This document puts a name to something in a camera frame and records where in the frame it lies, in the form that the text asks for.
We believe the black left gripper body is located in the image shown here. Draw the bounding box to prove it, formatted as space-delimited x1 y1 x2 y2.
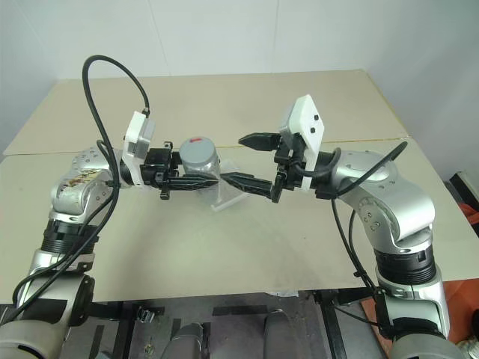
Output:
140 141 184 201

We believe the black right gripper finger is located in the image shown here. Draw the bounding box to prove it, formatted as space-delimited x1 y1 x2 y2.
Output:
238 131 281 153
220 172 276 200

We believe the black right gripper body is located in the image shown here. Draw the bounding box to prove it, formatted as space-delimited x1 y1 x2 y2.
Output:
272 132 305 205

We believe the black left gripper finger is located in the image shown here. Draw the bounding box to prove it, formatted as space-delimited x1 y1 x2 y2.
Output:
169 174 222 192

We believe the gray jar lid red mark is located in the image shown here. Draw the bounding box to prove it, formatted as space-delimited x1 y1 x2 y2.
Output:
178 137 215 166

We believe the clear plastic bag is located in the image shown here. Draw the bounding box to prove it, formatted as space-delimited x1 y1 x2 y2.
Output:
201 156 245 213

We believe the small metal clamp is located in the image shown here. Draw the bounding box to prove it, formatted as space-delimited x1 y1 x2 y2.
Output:
135 306 166 324

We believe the gray rounded shape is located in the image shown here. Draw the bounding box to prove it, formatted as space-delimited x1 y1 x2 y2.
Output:
170 322 205 359
262 309 298 359

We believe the red object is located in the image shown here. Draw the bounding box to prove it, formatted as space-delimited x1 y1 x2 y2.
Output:
461 203 479 226

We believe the orange red sheet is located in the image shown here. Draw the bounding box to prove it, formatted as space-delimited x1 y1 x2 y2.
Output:
440 277 479 345

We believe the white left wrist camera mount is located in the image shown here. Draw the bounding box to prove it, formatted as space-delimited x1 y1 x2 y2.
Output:
123 109 156 190

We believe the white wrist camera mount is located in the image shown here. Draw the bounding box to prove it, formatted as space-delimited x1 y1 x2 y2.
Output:
278 94 327 192
123 109 156 190

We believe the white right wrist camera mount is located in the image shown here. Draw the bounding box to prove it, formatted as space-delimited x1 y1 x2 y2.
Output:
278 94 327 192

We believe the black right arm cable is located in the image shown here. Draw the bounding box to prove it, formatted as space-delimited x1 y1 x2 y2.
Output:
295 141 409 332

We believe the black metal table frame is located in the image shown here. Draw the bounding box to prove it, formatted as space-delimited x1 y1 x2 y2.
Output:
0 287 379 359

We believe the silver ribbed duct hose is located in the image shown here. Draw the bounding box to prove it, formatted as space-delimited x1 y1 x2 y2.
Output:
454 334 479 359

